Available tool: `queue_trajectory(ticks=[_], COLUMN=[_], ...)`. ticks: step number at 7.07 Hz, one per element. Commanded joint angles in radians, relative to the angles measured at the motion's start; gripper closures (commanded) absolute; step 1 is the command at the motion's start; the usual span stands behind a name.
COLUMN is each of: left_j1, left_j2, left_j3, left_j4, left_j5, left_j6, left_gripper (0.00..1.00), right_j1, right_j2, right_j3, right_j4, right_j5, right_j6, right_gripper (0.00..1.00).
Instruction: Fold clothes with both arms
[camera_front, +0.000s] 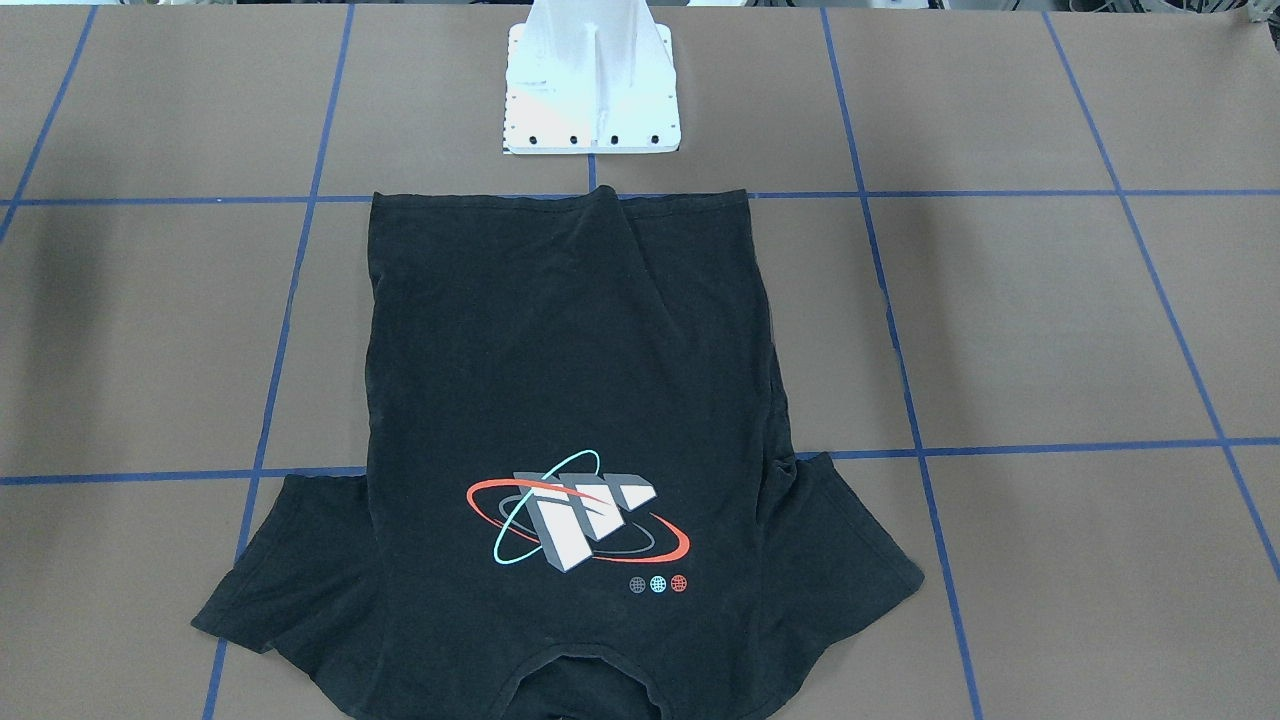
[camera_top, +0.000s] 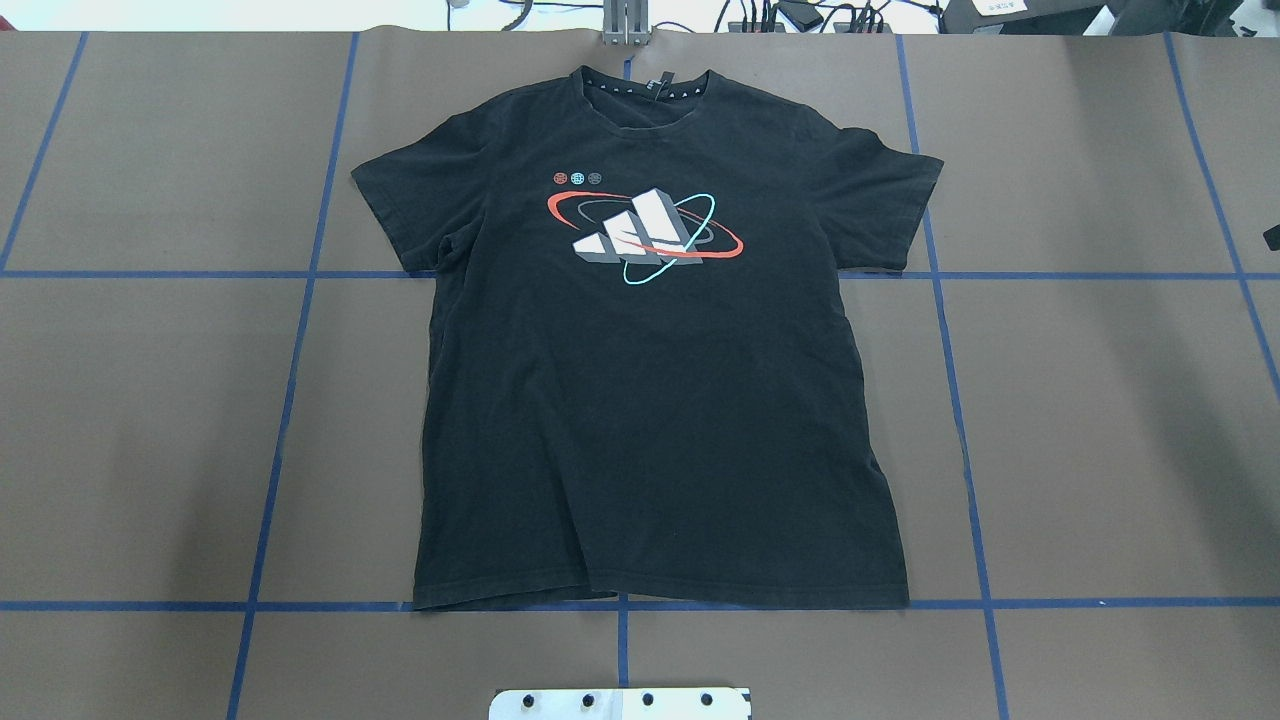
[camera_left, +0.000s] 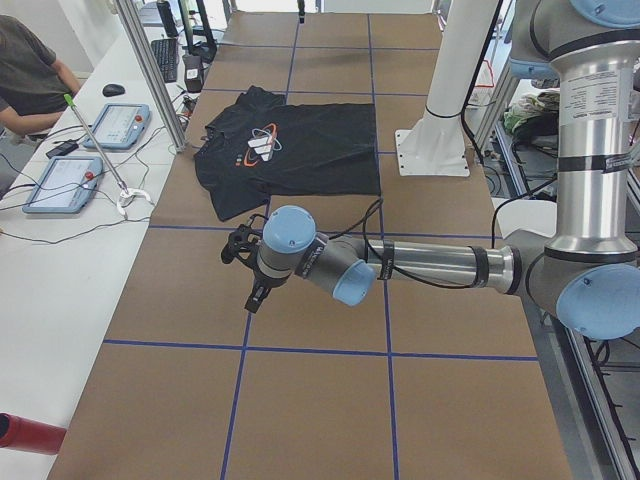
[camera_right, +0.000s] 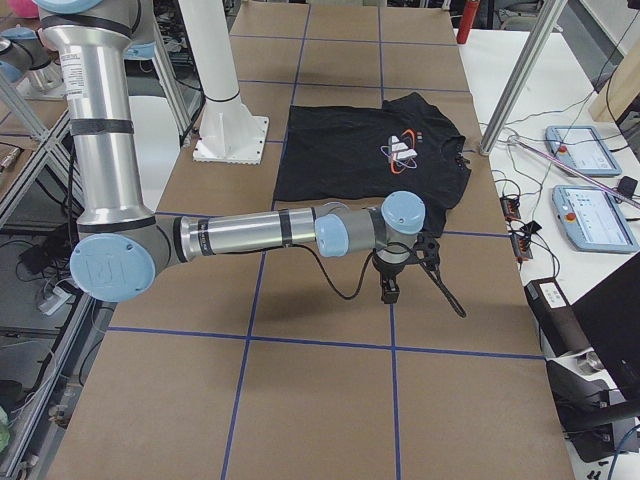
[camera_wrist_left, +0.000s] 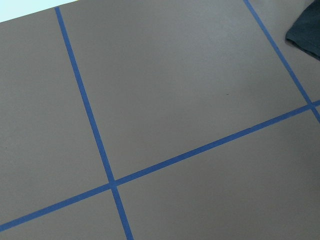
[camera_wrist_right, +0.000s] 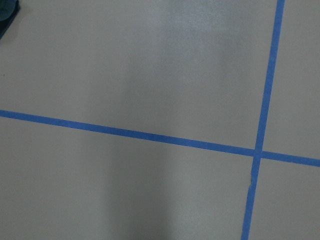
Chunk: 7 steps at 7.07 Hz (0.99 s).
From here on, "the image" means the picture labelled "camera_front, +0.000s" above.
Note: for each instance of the black graphic t-shirt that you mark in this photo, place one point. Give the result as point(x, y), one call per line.
point(581, 499)

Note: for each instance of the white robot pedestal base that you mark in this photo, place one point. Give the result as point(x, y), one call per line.
point(590, 77)

